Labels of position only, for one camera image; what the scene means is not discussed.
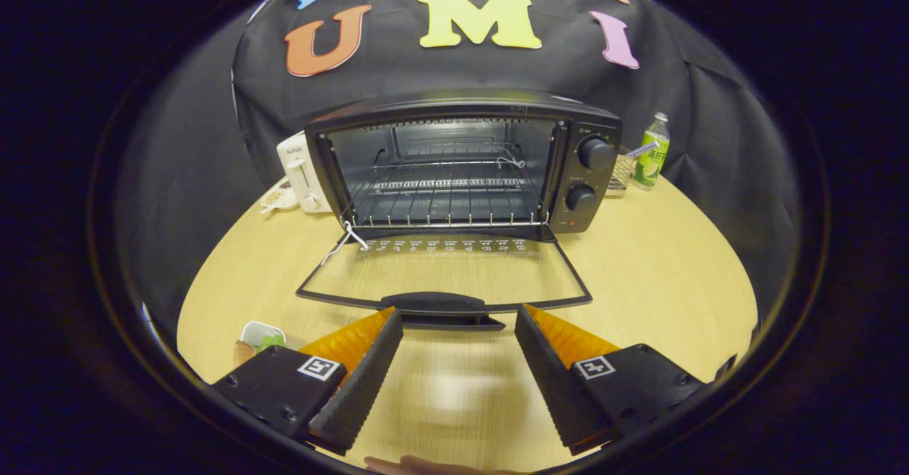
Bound small white dish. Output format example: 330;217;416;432
259;179;299;214

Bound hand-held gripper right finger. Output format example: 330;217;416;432
515;304;711;456

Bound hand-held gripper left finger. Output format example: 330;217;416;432
212;307;404;456

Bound black toaster oven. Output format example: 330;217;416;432
296;90;624;332

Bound white pop-up toaster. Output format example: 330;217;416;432
276;131;333;214

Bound green label drink bottle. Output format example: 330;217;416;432
633;111;671;191

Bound white bowl with greens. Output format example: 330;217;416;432
240;321;288;352

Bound wire mesh basket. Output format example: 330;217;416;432
607;145;640;195

